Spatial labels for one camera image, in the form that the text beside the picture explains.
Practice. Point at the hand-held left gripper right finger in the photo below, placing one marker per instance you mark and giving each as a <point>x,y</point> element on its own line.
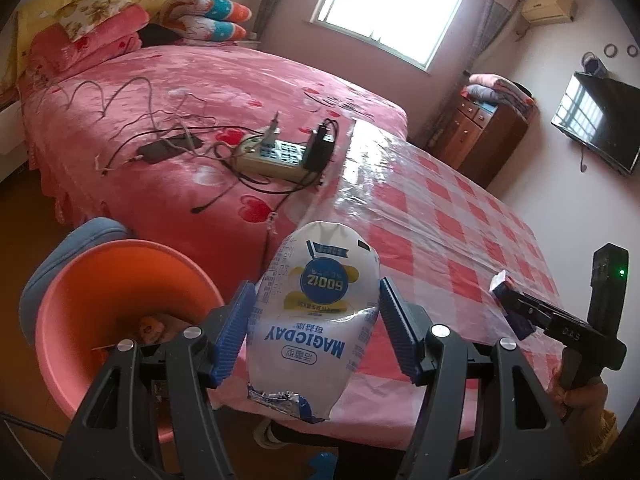
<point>400,330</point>

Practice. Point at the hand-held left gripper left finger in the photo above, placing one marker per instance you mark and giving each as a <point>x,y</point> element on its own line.
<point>232,330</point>

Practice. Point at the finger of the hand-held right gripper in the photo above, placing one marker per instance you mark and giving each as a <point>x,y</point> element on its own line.
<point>530,310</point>

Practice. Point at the orange snack packet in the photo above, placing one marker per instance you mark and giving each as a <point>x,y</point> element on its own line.
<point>152,330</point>

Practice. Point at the white plastic food bag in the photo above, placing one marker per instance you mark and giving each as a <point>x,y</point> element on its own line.
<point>310,350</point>

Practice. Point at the orange plastic basin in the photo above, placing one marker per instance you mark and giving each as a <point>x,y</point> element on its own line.
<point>85,310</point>

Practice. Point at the person's right forearm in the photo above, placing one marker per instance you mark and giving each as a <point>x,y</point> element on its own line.
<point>602,440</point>

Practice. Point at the person's right hand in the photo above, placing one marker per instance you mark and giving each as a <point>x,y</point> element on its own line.
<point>580,402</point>

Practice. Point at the blue plastic object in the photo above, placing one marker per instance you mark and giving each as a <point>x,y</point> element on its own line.
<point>327,465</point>

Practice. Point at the blue stool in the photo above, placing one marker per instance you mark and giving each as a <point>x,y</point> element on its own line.
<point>95,230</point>

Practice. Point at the brown wooden cabinet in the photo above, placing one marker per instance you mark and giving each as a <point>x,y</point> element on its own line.
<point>492,140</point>

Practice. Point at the beige power strip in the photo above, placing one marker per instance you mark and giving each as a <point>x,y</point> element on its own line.
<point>270,157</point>

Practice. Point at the black phone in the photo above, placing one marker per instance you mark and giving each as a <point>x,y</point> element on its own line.
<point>160,150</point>

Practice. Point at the black charger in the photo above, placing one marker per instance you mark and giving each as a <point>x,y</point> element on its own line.
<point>320,147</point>

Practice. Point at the folded quilts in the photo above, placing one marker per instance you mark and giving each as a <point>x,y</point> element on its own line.
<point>495,87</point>

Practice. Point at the bed with pink blanket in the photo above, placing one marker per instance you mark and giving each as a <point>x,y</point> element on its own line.
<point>200,65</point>

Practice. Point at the white nightstand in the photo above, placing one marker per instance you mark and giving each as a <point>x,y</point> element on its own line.
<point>10,130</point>

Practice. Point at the cartoon print pillow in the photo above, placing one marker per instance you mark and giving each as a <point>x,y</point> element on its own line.
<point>220,7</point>
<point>215,30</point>

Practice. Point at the black cloth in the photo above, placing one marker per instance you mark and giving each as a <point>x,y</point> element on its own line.
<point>157,35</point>

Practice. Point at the air conditioner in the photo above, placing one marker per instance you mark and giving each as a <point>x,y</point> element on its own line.
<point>547,6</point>

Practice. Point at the folded pink blanket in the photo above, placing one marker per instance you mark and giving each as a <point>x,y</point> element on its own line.
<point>100,40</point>

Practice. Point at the window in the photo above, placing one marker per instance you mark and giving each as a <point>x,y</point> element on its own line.
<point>390,5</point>

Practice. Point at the floral pillow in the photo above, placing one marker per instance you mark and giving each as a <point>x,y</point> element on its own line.
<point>95,15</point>

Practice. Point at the yellow star print headboard cover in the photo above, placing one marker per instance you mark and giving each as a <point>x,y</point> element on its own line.
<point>45,2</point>

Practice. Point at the wall television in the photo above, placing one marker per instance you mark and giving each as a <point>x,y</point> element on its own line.
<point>600,120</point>

